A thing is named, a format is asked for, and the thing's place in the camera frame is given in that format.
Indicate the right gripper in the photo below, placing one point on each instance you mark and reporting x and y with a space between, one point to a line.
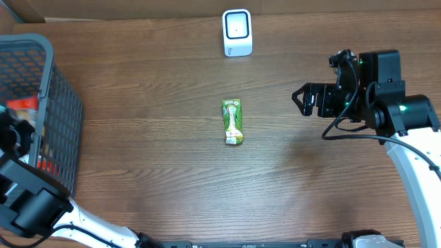
314 100

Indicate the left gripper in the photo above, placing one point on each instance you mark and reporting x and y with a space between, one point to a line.
14 131

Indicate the green snack packet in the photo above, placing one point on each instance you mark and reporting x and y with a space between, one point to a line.
233 121

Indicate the orange pasta packet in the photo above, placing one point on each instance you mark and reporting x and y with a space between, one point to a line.
27 109

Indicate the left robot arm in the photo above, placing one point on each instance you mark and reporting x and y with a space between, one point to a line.
33 203

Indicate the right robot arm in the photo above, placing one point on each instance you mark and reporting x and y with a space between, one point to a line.
369 100

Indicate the white barcode scanner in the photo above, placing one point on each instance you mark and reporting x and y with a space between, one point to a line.
237 32

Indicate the grey plastic basket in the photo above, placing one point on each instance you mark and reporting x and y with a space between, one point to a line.
28 71

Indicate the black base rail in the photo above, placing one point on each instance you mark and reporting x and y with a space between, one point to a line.
311 243

